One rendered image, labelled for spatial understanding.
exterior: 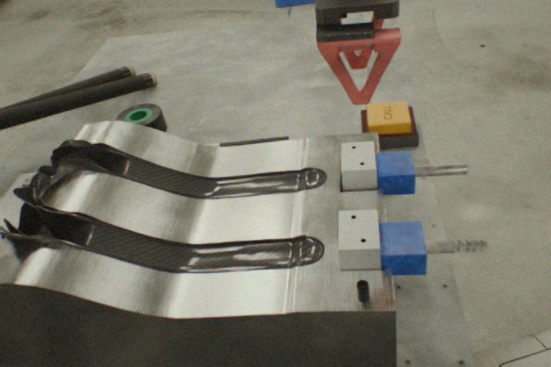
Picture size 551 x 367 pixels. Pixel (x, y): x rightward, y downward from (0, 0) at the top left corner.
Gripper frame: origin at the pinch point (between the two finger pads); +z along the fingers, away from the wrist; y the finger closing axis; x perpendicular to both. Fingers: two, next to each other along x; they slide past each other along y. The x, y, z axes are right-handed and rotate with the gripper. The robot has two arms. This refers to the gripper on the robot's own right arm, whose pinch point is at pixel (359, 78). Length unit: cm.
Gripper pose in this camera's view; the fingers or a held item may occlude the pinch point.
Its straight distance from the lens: 50.0
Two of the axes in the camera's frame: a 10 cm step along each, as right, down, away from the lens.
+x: 9.9, -0.4, -1.6
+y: -1.0, 6.2, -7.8
